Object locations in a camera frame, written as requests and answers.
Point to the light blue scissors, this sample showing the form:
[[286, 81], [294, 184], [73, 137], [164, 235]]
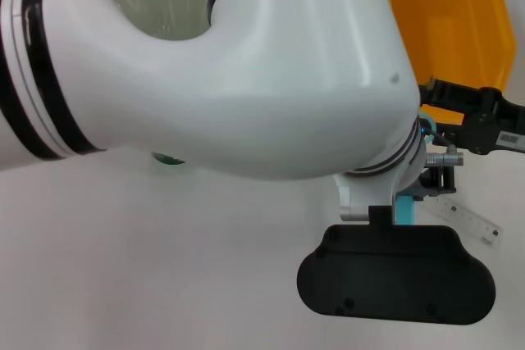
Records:
[[406, 210]]

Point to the translucent green ruffled bowl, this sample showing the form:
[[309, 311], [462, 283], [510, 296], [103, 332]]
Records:
[[172, 10]]

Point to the yellow plastic bin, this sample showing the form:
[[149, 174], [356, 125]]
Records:
[[451, 18]]

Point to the transparent plastic ruler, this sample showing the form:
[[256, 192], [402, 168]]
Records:
[[471, 219]]

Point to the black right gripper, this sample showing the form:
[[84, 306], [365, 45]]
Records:
[[488, 128]]

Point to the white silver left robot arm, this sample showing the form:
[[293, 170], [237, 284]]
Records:
[[246, 79]]

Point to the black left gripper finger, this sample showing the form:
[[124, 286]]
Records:
[[439, 182]]

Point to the clear green-label water bottle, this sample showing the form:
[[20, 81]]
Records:
[[168, 159]]

